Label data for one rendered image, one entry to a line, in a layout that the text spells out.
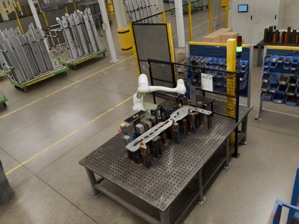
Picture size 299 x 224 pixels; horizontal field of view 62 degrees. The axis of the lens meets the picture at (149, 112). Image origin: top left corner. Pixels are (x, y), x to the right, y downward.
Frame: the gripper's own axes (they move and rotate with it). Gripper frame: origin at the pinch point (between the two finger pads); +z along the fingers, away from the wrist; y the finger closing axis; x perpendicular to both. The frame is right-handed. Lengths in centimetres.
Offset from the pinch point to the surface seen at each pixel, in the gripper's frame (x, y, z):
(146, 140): -90, 6, 12
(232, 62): 59, 51, -56
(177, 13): 347, -280, -64
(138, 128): -83, -15, 4
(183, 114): -7.8, 6.3, 12.8
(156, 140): -84, 21, 9
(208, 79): 54, 13, -23
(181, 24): 350, -272, -31
